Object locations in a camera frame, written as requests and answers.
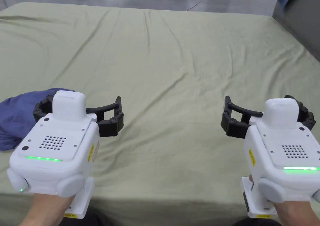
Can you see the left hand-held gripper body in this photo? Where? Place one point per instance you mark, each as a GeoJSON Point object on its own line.
{"type": "Point", "coordinates": [57, 145]}

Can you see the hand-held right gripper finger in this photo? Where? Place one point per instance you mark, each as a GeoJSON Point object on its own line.
{"type": "Point", "coordinates": [233, 125]}
{"type": "Point", "coordinates": [305, 115]}

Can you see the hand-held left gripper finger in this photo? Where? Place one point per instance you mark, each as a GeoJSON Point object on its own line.
{"type": "Point", "coordinates": [41, 109]}
{"type": "Point", "coordinates": [112, 124]}

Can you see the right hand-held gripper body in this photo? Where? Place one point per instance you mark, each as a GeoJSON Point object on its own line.
{"type": "Point", "coordinates": [285, 148]}

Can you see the person's right forearm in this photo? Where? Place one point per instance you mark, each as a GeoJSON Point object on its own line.
{"type": "Point", "coordinates": [300, 222]}

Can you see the person's left forearm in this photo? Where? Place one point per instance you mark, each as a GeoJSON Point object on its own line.
{"type": "Point", "coordinates": [42, 218]}

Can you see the person's left hand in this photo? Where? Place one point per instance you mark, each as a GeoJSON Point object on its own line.
{"type": "Point", "coordinates": [53, 202]}

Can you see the person's right hand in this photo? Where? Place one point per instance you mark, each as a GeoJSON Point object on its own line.
{"type": "Point", "coordinates": [292, 207]}

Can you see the dark blue garment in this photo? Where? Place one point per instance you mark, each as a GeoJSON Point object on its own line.
{"type": "Point", "coordinates": [17, 113]}

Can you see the bed with pale green sheet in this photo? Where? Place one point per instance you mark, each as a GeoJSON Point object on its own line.
{"type": "Point", "coordinates": [165, 68]}

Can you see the grey padded headboard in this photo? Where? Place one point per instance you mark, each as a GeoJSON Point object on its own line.
{"type": "Point", "coordinates": [300, 25]}

